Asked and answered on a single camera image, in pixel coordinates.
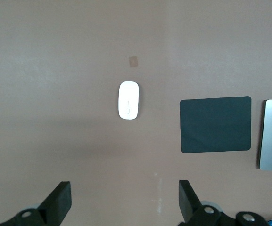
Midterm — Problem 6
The white computer mouse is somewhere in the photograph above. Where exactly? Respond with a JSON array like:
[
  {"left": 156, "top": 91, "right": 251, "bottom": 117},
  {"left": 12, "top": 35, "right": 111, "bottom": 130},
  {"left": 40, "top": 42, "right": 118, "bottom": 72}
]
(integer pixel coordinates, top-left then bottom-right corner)
[{"left": 118, "top": 81, "right": 140, "bottom": 120}]

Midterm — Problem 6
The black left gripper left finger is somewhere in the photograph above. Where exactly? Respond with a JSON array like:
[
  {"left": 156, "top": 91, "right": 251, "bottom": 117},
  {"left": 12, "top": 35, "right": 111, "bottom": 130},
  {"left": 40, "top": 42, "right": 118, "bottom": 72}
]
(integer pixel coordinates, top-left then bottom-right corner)
[{"left": 0, "top": 181, "right": 72, "bottom": 226}]

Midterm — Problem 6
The black mouse pad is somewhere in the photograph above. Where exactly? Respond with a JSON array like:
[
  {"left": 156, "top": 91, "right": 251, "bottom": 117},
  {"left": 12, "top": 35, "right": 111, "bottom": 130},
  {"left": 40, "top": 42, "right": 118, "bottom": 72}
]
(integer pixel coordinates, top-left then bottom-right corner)
[{"left": 179, "top": 96, "right": 252, "bottom": 154}]

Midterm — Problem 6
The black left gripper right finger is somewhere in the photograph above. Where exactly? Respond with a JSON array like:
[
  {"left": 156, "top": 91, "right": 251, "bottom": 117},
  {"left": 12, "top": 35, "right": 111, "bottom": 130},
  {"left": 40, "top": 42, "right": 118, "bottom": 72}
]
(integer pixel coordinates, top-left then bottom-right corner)
[{"left": 178, "top": 180, "right": 268, "bottom": 226}]

